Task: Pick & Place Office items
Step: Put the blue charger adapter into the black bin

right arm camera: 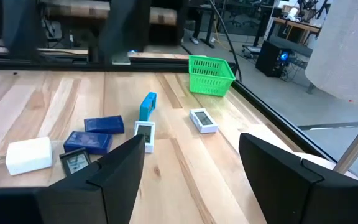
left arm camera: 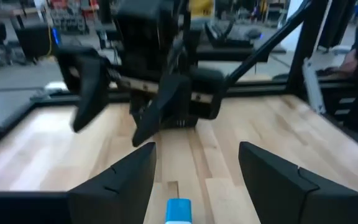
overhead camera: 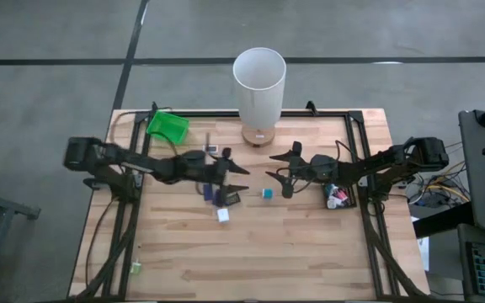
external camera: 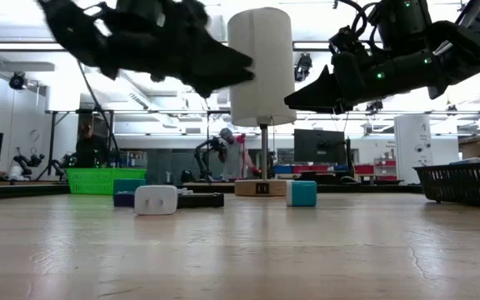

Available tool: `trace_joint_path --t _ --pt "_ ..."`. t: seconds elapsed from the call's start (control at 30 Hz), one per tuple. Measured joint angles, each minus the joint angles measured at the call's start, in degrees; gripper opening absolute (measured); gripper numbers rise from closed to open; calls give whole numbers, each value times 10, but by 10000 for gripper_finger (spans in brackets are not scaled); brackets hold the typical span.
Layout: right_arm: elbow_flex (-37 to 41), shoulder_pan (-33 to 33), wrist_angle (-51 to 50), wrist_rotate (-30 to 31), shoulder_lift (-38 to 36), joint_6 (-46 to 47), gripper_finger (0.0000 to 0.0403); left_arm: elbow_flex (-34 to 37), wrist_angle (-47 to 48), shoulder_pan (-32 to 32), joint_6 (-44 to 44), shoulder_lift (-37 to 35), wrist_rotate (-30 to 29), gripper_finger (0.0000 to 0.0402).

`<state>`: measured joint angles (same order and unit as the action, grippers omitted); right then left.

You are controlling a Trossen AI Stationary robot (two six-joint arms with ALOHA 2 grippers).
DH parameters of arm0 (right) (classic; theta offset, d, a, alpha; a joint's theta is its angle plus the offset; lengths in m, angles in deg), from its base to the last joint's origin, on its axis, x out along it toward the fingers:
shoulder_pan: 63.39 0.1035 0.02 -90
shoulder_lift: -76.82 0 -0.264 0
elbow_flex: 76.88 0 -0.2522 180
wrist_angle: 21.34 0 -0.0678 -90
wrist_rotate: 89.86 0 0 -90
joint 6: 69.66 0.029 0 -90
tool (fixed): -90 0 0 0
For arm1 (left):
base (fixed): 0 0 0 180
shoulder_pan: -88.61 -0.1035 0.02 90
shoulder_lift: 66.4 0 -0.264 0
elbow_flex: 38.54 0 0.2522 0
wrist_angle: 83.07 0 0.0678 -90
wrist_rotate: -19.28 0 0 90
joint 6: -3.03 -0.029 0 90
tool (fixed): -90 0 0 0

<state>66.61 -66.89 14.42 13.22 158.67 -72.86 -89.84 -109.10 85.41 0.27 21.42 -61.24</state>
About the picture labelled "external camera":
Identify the black monitor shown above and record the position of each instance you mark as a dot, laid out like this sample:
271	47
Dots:
319	146

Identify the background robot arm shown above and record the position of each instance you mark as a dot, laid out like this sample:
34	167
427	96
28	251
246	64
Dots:
206	155
25	163
63	163

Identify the black ceiling spotlight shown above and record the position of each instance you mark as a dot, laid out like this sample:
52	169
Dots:
303	66
17	81

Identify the white shade wooden base lamp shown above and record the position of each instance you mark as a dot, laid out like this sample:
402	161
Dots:
271	50

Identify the black digital display unit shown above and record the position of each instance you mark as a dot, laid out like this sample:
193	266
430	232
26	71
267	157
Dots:
200	201

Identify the teal white wall charger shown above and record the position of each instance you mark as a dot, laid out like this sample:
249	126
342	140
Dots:
304	194

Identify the black aluminium table frame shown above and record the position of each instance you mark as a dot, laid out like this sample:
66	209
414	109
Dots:
15	192

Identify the black plastic basket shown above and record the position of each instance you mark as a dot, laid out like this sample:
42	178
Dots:
461	185

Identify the person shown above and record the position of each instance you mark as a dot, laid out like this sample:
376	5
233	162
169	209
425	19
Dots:
91	152
233	160

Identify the white pillar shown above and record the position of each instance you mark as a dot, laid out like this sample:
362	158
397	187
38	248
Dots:
413	150

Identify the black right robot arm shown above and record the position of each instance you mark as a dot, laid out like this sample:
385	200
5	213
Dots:
452	50

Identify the teal marker case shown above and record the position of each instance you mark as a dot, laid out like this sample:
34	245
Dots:
129	186

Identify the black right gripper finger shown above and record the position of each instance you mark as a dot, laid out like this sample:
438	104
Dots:
315	96

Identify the green plastic basket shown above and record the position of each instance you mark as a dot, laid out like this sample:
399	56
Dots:
94	181

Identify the white red shelf unit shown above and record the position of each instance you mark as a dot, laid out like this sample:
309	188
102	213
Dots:
386	166

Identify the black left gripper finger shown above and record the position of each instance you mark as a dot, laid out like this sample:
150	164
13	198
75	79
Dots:
219	81
219	56

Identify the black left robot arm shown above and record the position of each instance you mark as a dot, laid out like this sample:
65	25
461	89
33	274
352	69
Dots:
69	29

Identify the red storage bin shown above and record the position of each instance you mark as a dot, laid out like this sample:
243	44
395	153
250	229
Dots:
365	169
313	168

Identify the white cube wall charger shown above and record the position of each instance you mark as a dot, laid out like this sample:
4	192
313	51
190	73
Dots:
156	201

